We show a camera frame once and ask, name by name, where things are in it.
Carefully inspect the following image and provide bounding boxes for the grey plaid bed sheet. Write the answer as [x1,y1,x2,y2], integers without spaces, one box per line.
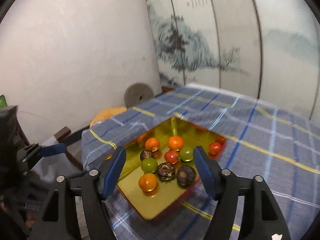
[81,84,320,240]

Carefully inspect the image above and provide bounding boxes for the brown wrinkled passion fruit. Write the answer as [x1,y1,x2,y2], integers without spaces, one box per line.
[157,162,175,181]
[140,150,155,161]
[176,165,196,186]

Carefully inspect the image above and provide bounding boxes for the dark wooden cabinet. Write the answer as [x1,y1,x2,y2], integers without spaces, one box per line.
[14,110,30,148]

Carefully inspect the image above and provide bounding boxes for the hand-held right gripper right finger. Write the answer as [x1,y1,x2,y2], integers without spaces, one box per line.
[192,145,292,240]

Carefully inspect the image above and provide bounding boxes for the red and gold tin box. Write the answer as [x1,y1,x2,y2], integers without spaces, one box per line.
[105,117,228,222]

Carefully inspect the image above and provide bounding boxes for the painted folding screen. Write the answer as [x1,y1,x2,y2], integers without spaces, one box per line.
[144,0,320,120]

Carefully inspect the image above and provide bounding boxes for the dark wooden bench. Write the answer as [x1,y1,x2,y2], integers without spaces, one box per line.
[54,127,84,170]

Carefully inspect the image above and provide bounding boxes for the round grey millstone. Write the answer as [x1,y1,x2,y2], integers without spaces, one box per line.
[124,82,155,108]

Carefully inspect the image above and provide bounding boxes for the orange round cushion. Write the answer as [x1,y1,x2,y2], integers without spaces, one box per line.
[89,107,128,128]

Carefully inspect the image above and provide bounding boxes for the green round plum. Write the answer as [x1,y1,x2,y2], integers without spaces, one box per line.
[179,146,194,162]
[141,158,158,174]

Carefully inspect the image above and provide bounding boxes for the red tomato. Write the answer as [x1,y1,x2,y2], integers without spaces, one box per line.
[164,150,180,164]
[209,142,222,155]

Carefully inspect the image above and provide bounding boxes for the orange tangerine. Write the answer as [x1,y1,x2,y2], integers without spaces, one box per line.
[168,136,184,151]
[138,173,158,192]
[145,138,161,152]

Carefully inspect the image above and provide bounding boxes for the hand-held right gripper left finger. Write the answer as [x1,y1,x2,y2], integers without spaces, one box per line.
[30,145,127,240]

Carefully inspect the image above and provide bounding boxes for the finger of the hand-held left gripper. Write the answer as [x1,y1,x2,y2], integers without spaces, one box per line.
[24,142,67,162]

